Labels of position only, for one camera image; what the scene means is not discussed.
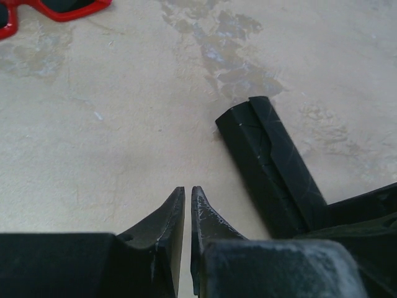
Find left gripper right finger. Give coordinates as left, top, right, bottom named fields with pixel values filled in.
left=190, top=186, right=247, bottom=296

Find black sunglasses case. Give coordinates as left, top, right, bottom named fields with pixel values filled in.
left=215, top=96, right=330, bottom=238

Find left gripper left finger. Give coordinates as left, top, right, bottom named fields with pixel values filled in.
left=117, top=186, right=185, bottom=297

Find red sunglasses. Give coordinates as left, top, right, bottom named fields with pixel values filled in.
left=1, top=0, right=112, bottom=40

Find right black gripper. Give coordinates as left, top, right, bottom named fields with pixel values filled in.
left=296, top=183, right=396, bottom=297

